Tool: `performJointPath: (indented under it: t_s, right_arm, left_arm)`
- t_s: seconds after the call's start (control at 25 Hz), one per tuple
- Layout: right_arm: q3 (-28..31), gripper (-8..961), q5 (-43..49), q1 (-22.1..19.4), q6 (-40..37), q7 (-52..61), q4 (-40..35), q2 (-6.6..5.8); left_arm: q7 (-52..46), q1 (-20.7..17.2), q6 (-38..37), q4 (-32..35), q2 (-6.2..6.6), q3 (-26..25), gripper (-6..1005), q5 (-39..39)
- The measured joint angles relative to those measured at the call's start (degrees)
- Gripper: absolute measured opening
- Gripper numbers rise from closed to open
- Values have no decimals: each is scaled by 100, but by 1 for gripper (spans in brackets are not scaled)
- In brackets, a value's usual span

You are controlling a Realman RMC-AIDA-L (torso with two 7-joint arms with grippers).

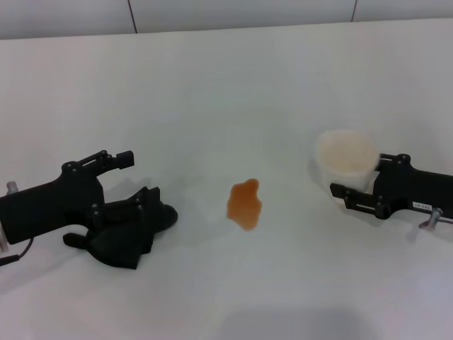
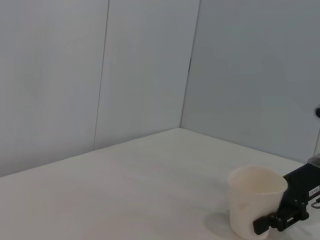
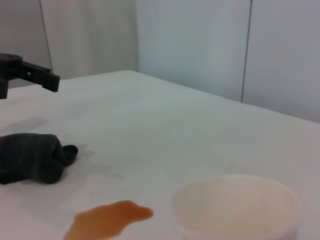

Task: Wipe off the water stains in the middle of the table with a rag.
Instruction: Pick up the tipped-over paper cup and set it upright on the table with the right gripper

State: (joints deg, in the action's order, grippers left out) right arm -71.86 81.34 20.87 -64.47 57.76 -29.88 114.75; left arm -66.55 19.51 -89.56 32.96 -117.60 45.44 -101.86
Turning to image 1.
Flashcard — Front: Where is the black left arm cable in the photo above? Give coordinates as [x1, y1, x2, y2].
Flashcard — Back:
[0, 236, 35, 266]

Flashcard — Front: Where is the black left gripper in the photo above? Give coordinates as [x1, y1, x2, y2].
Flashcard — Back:
[0, 149, 161, 246]

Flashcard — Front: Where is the dark cleaning rag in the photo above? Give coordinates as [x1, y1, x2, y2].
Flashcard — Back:
[62, 186, 179, 272]

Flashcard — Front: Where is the translucent plastic cup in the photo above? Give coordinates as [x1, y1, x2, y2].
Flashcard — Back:
[316, 129, 382, 194]

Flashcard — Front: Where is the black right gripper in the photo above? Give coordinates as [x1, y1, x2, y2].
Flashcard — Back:
[329, 152, 453, 220]

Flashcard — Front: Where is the brown liquid stain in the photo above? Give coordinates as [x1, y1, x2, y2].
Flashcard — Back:
[226, 178, 263, 233]

